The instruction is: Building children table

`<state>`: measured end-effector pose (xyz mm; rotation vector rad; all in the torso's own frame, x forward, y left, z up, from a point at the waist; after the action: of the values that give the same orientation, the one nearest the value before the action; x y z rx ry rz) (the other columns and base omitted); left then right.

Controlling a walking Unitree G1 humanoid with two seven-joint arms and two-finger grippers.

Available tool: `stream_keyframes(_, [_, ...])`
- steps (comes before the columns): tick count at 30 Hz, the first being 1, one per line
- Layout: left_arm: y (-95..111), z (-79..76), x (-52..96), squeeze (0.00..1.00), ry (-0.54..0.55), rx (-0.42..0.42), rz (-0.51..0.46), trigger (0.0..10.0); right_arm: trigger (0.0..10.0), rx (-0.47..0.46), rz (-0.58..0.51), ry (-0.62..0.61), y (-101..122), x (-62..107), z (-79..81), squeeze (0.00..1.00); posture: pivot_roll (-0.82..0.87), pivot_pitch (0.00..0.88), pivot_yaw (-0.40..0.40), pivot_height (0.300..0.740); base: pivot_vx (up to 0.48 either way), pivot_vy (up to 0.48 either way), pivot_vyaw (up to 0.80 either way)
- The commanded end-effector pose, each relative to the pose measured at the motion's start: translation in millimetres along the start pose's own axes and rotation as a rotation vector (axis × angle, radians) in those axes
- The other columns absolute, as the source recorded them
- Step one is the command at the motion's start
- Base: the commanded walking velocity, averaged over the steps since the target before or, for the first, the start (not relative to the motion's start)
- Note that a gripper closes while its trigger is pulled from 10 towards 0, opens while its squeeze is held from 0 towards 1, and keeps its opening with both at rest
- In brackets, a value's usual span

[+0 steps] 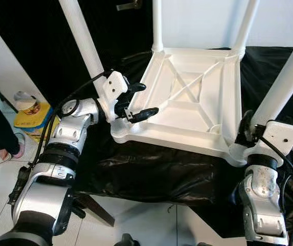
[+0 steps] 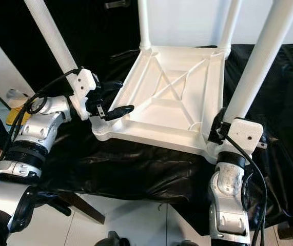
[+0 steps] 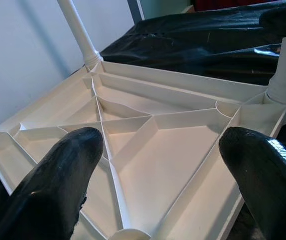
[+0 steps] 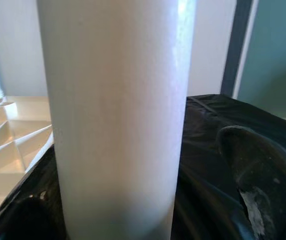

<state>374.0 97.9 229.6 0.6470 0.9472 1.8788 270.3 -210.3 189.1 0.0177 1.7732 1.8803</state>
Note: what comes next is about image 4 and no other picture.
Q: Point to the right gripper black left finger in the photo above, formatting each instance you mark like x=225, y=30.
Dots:
x=32, y=215

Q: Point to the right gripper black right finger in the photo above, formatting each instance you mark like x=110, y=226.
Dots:
x=265, y=180

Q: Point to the white plastic table top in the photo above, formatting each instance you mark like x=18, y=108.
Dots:
x=7, y=140

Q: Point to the black plastic table cover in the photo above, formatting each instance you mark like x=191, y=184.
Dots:
x=203, y=162

